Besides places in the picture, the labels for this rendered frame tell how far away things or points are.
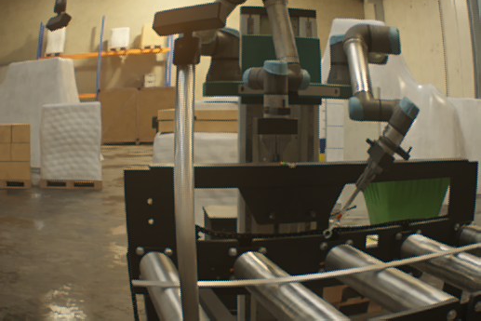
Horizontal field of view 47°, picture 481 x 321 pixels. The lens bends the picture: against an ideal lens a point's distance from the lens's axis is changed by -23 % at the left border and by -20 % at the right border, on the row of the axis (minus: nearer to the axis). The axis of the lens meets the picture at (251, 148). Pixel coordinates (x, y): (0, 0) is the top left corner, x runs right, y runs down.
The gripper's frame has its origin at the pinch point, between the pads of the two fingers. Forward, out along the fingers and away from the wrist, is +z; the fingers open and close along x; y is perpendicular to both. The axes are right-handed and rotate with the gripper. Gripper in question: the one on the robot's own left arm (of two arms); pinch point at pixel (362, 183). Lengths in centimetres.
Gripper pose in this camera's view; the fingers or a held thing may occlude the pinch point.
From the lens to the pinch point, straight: 209.8
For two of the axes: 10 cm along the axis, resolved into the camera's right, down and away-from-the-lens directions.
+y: -8.3, -5.0, -2.5
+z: -5.5, 8.1, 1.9
